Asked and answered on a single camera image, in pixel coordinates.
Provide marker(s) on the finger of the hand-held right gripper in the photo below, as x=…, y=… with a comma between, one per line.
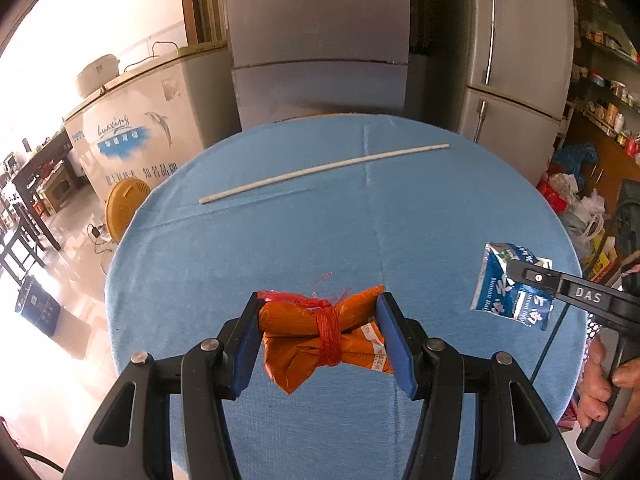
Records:
x=575, y=290

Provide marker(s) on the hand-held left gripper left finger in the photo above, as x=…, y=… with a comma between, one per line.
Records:
x=245, y=345

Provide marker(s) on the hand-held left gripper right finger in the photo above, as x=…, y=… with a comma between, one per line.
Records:
x=395, y=345

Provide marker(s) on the blue white milk carton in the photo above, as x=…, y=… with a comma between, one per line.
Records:
x=492, y=280

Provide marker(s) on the person's right hand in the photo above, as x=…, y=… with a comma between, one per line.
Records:
x=595, y=390

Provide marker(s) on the yellow printed bag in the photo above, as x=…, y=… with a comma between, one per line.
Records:
x=602, y=260

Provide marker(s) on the white plastic bag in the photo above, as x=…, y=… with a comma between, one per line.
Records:
x=592, y=205
x=565, y=182

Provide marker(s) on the red shopping bag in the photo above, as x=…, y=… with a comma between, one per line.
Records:
x=552, y=197

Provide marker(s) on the brown wooden cabinet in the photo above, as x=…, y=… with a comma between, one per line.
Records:
x=607, y=160

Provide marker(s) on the large blue plastic bag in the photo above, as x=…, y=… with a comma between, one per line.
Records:
x=577, y=155

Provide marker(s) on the blue tablecloth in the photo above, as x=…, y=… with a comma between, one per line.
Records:
x=300, y=210

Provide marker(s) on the long white stick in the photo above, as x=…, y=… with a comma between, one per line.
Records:
x=210, y=198

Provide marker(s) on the yellow round fan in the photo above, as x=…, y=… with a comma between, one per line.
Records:
x=125, y=205

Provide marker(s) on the blue plastic crate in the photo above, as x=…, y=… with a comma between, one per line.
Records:
x=37, y=307

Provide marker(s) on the white chest freezer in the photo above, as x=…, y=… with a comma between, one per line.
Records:
x=140, y=150

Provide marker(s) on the dark wooden chair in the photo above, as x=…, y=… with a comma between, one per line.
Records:
x=20, y=240

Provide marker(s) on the silver two-door refrigerator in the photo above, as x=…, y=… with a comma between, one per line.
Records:
x=525, y=35

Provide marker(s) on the dark wooden table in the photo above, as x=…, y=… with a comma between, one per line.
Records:
x=42, y=160

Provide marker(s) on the white rice cooker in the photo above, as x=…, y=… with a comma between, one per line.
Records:
x=100, y=75

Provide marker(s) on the grey three-drawer refrigerator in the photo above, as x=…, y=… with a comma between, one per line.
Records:
x=320, y=20

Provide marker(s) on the cluttered wall shelf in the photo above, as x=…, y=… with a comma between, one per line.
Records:
x=610, y=110

